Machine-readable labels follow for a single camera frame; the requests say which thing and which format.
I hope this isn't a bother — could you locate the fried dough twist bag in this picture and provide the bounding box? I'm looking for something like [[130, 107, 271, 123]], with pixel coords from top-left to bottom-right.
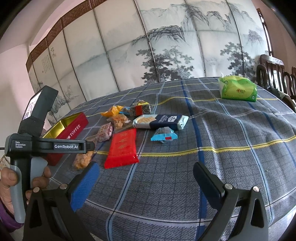
[[73, 151, 94, 169]]

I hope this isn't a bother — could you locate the red snack packet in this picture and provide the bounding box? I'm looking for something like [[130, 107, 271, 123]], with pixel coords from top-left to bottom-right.
[[104, 128, 139, 169]]

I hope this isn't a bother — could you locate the purple sleeved left forearm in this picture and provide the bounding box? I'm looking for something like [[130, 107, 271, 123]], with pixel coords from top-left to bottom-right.
[[0, 201, 23, 232]]

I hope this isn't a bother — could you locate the person's left hand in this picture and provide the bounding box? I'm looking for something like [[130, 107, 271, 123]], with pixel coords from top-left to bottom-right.
[[0, 166, 52, 216]]

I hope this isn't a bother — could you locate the red gold toffee box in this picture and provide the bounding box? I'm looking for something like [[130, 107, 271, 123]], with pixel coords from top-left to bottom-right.
[[43, 111, 89, 167]]

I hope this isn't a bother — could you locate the pink white snack packet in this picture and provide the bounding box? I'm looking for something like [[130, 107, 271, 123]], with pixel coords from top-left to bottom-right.
[[97, 123, 113, 142]]

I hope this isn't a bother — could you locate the light blue candy wrapper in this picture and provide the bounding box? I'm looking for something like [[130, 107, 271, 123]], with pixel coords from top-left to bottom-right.
[[151, 127, 178, 143]]

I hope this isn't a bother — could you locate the plaid blue grey tablecloth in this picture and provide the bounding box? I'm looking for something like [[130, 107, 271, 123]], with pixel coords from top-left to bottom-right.
[[66, 78, 295, 240]]

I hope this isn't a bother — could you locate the clear bag of nuts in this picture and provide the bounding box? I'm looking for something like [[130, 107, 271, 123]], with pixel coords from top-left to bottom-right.
[[107, 113, 130, 130]]

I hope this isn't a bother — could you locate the orange snack packet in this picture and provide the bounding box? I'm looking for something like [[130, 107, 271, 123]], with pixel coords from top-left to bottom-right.
[[101, 105, 123, 118]]

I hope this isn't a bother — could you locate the navy cracker package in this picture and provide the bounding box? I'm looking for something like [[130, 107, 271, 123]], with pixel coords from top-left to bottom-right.
[[133, 114, 189, 131]]

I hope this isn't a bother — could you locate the small blue snack packet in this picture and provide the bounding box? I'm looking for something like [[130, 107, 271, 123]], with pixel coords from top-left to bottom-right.
[[120, 106, 131, 115]]

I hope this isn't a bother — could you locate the green tissue pack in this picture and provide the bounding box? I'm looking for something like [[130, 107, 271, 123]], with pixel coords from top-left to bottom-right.
[[218, 75, 257, 102]]

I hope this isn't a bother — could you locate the black sesame bar red label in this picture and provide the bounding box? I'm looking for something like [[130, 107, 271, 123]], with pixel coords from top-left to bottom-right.
[[129, 104, 151, 116]]

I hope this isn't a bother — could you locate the small yellow snack packet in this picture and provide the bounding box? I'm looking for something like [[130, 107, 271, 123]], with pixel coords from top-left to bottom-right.
[[136, 100, 149, 106]]

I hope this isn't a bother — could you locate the dark wooden chair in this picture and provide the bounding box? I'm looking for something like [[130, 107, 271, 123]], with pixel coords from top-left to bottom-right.
[[256, 55, 295, 112]]

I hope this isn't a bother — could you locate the painted folding screen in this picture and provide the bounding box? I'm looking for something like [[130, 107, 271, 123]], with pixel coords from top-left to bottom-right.
[[27, 0, 268, 124]]

